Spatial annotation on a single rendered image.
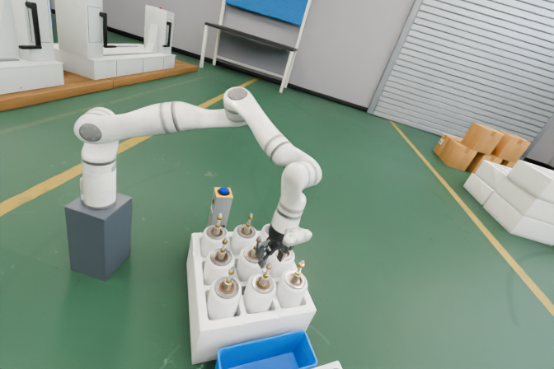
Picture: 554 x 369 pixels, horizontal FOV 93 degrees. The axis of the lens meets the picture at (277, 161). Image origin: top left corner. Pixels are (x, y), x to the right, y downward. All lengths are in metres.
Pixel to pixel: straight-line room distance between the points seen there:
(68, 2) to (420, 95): 5.32
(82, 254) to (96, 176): 0.33
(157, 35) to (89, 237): 3.44
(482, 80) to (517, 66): 0.53
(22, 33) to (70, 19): 0.55
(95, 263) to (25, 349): 0.27
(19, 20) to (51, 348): 2.26
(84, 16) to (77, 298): 2.48
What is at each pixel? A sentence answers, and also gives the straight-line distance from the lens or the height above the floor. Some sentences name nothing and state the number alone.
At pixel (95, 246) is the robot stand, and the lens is 1.14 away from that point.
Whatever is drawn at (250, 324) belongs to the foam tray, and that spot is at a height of 0.17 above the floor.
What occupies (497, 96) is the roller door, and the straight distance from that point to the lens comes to 6.40.
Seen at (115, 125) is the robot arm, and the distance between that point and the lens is 0.88.
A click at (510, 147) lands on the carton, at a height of 0.47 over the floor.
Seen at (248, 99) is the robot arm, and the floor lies 0.77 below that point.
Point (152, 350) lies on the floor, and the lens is 1.09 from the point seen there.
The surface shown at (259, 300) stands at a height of 0.23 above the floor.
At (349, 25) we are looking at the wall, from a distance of 5.62.
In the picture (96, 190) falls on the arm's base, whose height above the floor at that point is 0.38.
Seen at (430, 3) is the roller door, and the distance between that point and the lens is 5.78.
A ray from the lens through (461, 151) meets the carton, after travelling 4.20.
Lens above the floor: 0.97
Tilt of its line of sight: 25 degrees down
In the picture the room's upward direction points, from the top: 17 degrees clockwise
